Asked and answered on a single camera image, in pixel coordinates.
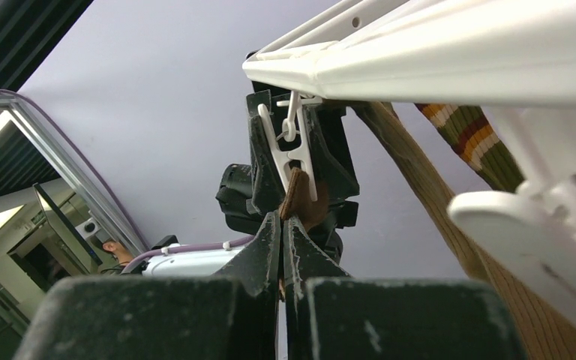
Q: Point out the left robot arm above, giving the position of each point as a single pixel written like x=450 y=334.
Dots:
x=172 y=258

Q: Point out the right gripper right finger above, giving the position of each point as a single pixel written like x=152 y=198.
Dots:
x=332 y=315

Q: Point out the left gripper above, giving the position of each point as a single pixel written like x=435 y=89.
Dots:
x=246 y=193

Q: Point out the white plastic clip hanger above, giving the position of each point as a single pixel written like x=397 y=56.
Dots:
x=515 y=54

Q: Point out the tan brown sock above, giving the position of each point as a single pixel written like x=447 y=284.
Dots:
x=523 y=242

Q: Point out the green striped sock right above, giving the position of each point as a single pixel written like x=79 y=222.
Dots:
x=471 y=137

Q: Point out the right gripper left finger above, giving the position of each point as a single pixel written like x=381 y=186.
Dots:
x=231 y=314

